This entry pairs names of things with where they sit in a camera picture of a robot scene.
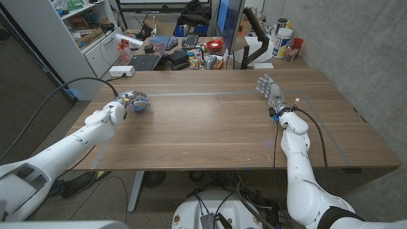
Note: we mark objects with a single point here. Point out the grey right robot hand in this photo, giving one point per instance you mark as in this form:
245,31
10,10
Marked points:
273,93

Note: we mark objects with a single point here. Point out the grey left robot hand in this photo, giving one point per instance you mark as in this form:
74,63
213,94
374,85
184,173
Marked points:
130,94

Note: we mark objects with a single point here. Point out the blue toy camera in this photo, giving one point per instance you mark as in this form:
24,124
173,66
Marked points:
140,109

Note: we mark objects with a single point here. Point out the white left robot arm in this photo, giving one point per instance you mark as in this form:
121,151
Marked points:
63,149

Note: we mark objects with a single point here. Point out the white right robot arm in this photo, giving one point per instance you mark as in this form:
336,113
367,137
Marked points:
300,191

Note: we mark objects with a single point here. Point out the white power strip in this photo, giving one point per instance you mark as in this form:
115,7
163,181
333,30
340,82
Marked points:
122,70

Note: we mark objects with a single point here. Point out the flat white box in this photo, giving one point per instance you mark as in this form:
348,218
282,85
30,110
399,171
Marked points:
263,65

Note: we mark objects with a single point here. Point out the dark open laptop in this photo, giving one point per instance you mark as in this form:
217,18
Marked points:
144,62

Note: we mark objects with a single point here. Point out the red-lidded jar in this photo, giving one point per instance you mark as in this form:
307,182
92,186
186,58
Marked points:
294,49

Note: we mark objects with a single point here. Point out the white wipes canister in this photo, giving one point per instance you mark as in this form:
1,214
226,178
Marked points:
281,43

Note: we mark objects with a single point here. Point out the white roll with orange label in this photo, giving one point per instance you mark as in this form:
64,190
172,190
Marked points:
128,41

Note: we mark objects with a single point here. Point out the black box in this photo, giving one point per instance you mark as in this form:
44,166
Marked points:
178,57

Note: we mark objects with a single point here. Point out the orange brick block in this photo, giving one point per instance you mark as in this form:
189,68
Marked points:
218,65

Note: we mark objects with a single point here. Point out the blue notebook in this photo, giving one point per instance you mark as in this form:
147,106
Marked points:
162,40

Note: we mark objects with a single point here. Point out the brown cardboard box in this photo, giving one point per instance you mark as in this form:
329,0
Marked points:
90,37

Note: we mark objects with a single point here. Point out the yellow bottle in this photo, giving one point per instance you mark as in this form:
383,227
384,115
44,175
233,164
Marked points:
288,24

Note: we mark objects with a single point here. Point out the colourful puzzle cube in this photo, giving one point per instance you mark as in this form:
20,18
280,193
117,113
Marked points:
194,63

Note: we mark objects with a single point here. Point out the red bowl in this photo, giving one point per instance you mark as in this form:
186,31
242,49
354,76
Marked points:
214,45

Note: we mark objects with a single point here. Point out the black keyboard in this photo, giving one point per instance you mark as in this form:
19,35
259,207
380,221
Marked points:
190,42

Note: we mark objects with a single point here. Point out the black computer monitor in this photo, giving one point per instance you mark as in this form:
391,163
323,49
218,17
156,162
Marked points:
229,19

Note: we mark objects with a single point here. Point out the grey table leg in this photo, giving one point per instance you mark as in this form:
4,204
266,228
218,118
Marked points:
136,191

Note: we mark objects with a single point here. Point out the white shelf cabinet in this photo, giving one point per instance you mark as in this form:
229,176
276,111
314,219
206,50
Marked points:
47,41

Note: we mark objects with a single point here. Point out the black shoe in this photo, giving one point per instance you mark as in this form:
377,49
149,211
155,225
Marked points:
79,184

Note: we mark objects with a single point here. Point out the black backpack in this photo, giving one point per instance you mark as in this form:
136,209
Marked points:
194,12

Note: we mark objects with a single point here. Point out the white robot torso base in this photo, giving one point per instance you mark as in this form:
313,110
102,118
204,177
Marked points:
219,206

